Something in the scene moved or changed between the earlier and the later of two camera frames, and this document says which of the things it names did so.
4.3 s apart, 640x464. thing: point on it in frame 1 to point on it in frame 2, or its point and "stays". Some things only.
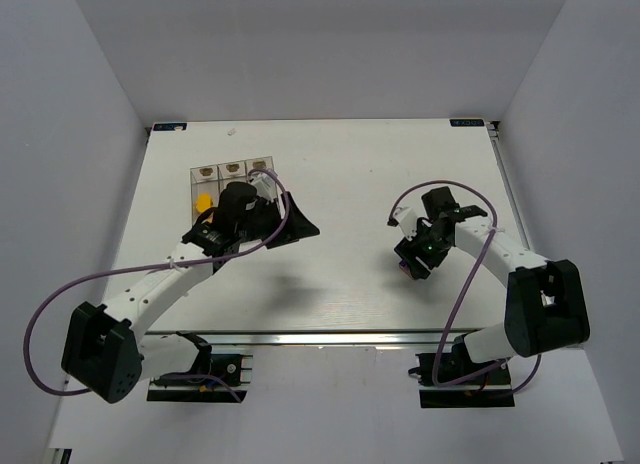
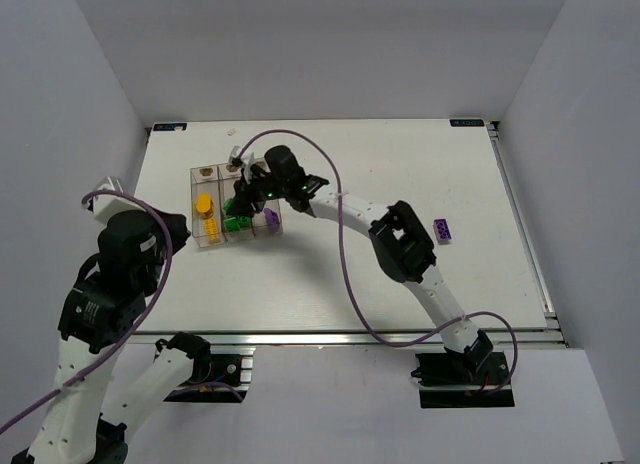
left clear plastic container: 205,189 stays
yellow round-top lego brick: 204,202 stays
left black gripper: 279,224 to 176,226
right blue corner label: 467,122 stays
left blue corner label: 169,126 stays
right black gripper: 413,262 to 245,196
